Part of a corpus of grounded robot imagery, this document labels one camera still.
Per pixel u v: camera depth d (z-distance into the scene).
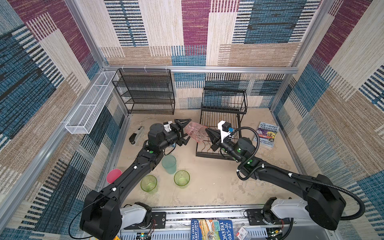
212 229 0.69
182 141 0.71
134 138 0.99
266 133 1.04
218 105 1.18
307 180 0.44
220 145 0.66
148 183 0.84
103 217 0.39
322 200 0.40
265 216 0.66
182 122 0.67
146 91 1.11
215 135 0.66
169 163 0.89
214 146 0.68
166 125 0.73
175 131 0.67
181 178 0.85
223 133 0.61
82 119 0.71
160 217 0.74
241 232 0.69
